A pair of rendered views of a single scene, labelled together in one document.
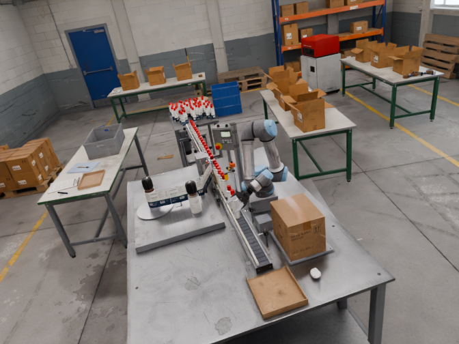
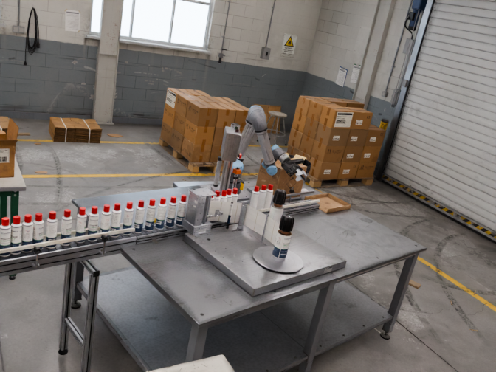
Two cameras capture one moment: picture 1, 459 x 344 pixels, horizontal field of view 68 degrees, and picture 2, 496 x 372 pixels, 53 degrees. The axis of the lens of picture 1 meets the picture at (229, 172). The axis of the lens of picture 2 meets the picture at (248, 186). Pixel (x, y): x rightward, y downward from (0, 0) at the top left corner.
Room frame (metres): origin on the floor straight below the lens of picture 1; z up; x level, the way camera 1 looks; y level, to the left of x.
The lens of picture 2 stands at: (4.14, 2.77, 2.29)
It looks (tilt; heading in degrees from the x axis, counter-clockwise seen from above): 20 degrees down; 236
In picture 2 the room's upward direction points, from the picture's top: 11 degrees clockwise
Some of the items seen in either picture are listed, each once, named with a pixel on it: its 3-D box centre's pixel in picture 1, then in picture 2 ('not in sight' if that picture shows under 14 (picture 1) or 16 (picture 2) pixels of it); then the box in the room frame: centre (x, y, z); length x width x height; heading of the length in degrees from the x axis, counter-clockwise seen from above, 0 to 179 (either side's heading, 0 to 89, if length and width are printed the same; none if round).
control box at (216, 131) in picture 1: (225, 137); (230, 144); (2.49, -0.02, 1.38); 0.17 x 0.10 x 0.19; 66
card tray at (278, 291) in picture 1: (274, 289); (327, 202); (1.39, -0.14, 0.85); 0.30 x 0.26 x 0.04; 11
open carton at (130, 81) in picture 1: (128, 80); not in sight; (7.98, 1.89, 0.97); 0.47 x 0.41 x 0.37; 176
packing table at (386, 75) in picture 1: (382, 86); not in sight; (6.09, -3.09, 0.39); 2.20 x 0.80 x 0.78; 0
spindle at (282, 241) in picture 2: (150, 193); (283, 237); (2.43, 0.67, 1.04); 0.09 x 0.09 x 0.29
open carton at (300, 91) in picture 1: (303, 102); not in sight; (4.28, -1.12, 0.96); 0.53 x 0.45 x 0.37; 92
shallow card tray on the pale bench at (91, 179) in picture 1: (91, 179); not in sight; (3.37, 1.50, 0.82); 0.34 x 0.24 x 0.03; 6
